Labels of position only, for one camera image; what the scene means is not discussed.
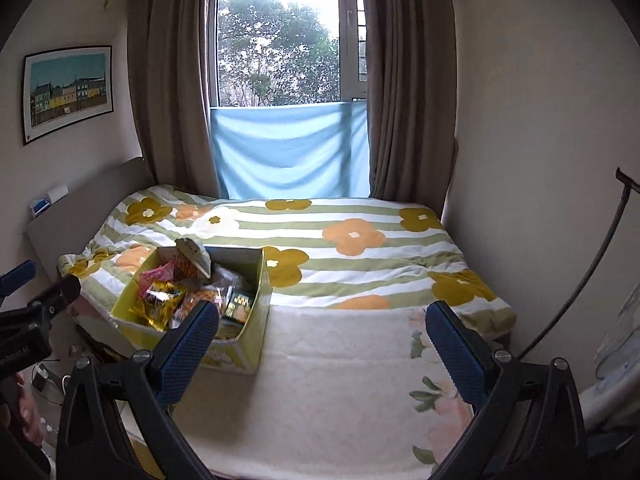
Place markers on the person's left hand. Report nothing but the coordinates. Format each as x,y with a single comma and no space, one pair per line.
27,410

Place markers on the brown curtain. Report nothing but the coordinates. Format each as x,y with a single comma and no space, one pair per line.
170,85
410,85

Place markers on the pink striped snack packet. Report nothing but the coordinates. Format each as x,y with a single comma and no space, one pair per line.
157,277

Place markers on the yellow-green cardboard box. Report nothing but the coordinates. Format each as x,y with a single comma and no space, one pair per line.
250,340

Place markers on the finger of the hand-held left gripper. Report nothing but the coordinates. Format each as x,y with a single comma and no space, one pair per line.
55,292
15,277

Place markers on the small green snack packet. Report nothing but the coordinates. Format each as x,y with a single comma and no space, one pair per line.
239,307

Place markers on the framed wall picture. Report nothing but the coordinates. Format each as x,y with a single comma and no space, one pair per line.
67,92

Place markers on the black clothes rack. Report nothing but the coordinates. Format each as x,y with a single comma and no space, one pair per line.
600,255

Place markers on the small white blue container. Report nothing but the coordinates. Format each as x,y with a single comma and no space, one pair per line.
47,202

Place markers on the light blue garment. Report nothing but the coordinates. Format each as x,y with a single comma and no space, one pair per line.
615,385

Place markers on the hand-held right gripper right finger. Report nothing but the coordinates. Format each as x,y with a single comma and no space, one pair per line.
452,345

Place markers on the light blue cloth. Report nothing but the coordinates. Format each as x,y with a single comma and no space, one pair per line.
290,155

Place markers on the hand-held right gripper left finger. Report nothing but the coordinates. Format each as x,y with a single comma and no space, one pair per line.
192,345

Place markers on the yellow waffle packet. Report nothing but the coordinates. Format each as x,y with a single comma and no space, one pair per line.
200,297

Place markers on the yellow snack packet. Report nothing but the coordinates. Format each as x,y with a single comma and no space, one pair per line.
157,307

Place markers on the grey headboard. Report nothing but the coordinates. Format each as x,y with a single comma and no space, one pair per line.
85,210

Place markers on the floral striped blanket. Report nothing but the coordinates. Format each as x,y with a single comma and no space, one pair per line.
350,260

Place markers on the window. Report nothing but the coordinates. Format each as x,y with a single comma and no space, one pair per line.
280,45

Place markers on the cream floral table cloth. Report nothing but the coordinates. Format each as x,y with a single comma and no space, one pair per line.
325,385

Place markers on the white grey printed packet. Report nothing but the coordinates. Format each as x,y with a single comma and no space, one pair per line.
225,282

